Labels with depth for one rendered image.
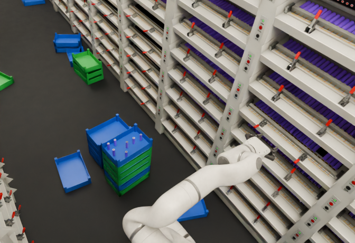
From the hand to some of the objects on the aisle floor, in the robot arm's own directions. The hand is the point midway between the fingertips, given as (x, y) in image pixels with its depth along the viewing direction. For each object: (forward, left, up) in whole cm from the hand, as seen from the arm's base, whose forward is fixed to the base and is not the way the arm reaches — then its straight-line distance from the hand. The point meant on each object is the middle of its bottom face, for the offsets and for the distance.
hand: (267, 142), depth 126 cm
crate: (-36, +74, -105) cm, 134 cm away
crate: (-72, +100, -105) cm, 161 cm away
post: (+22, +106, -105) cm, 151 cm away
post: (+28, -33, -106) cm, 114 cm away
